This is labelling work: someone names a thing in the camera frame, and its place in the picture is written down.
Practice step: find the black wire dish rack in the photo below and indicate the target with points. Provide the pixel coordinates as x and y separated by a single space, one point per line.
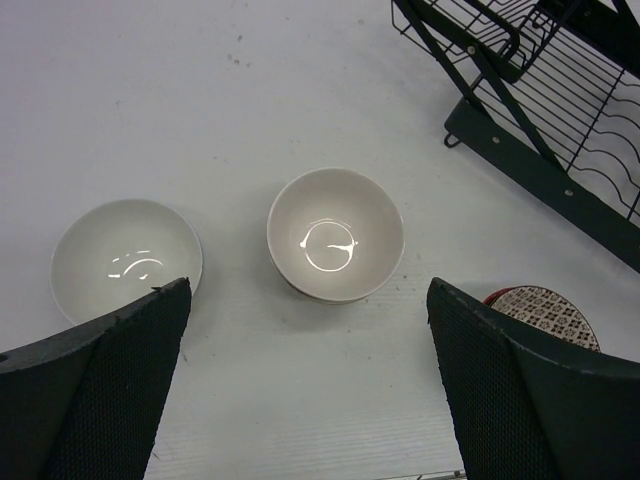
549 95

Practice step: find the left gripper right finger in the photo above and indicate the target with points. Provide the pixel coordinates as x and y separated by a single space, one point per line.
527 405

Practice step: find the tan bowl front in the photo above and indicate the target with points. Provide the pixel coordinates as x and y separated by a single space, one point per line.
335 234

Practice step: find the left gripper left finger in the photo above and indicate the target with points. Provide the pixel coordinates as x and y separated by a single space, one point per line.
86 403

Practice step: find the brown white patterned bowl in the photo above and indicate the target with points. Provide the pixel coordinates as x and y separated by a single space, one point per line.
547 311

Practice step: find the pale blue bowl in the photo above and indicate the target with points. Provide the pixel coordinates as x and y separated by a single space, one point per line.
117 253

